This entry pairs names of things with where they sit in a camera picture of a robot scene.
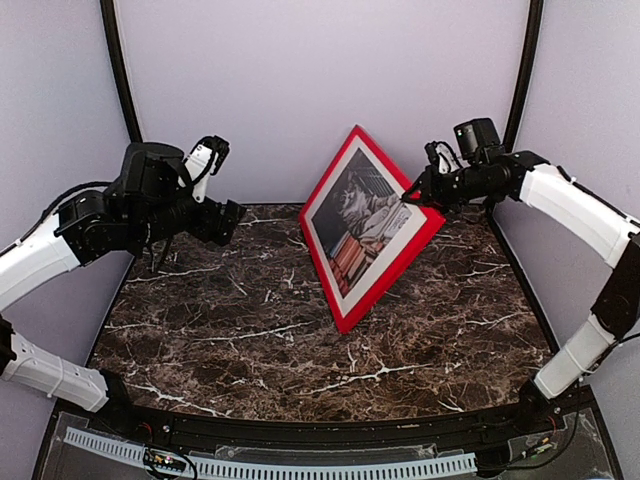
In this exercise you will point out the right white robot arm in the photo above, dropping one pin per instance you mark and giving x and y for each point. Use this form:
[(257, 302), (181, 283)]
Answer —
[(611, 236)]

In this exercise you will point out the black corner post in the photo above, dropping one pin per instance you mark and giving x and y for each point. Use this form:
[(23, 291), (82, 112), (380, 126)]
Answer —
[(524, 73), (122, 70)]

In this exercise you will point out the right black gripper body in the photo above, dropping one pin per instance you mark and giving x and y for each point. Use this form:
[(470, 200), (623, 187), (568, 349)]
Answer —
[(450, 192)]

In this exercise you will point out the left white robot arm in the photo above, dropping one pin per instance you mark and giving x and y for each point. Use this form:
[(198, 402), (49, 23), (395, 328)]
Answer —
[(85, 228)]

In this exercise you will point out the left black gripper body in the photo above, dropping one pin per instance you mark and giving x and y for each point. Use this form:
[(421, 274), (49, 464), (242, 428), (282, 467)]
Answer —
[(164, 219)]

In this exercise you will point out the left black corner post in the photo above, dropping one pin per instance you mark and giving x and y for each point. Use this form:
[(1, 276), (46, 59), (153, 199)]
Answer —
[(122, 70)]

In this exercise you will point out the small circuit board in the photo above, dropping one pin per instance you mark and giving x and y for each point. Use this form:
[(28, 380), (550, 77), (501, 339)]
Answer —
[(163, 461)]

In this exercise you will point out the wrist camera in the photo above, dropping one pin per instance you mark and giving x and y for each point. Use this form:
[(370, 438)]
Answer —
[(475, 138), (148, 170)]

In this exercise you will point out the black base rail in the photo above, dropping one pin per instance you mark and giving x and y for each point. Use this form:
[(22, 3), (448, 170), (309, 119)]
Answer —
[(483, 429)]

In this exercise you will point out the white mat board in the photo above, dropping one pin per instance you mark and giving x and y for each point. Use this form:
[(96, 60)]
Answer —
[(380, 270)]

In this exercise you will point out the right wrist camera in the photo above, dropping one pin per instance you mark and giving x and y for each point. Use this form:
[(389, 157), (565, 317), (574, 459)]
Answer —
[(475, 138)]

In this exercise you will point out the red wooden picture frame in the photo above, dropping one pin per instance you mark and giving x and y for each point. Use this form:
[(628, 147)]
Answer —
[(410, 250)]

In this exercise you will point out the white slotted cable duct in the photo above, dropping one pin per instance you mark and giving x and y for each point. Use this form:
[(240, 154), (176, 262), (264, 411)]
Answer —
[(202, 467)]

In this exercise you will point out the right black corner post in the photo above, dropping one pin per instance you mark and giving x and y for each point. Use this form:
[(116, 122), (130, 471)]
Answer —
[(524, 73)]

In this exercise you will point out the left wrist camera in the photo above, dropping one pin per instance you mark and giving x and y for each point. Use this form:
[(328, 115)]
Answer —
[(148, 170)]

